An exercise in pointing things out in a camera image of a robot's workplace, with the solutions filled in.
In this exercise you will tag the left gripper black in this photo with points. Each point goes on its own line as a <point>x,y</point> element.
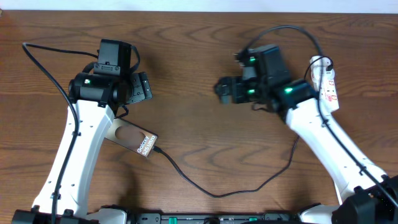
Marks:
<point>144,90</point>

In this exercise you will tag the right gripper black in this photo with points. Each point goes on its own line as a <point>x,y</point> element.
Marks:
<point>240,84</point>

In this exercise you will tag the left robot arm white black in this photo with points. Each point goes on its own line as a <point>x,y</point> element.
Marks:
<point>93,97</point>

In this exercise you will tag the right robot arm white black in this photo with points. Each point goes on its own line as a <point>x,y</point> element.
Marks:
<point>367,193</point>

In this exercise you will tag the white power strip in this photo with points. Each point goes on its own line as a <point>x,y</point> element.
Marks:
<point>323,78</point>

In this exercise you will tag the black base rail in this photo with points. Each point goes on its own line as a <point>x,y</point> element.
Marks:
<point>158,217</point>

